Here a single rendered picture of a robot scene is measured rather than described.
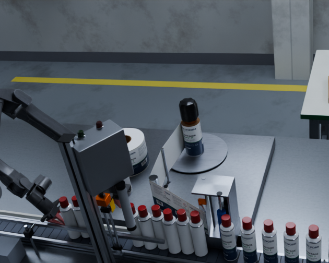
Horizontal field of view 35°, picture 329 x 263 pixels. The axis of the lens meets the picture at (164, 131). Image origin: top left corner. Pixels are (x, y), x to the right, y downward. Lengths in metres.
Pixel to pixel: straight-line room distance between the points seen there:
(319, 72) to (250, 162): 1.02
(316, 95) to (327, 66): 0.34
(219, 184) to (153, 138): 0.84
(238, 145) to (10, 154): 1.25
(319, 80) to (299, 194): 1.03
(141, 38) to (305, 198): 3.36
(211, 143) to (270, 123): 1.72
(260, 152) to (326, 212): 0.44
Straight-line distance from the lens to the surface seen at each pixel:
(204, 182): 1.96
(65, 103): 5.09
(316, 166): 2.50
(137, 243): 2.13
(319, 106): 2.97
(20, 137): 3.13
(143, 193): 2.38
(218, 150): 2.53
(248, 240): 1.92
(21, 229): 2.41
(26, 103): 1.88
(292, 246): 1.90
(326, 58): 3.44
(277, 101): 4.54
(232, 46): 5.09
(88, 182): 1.75
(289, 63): 4.76
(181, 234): 2.00
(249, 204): 2.25
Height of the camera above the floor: 2.40
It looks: 34 degrees down
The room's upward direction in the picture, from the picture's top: 11 degrees counter-clockwise
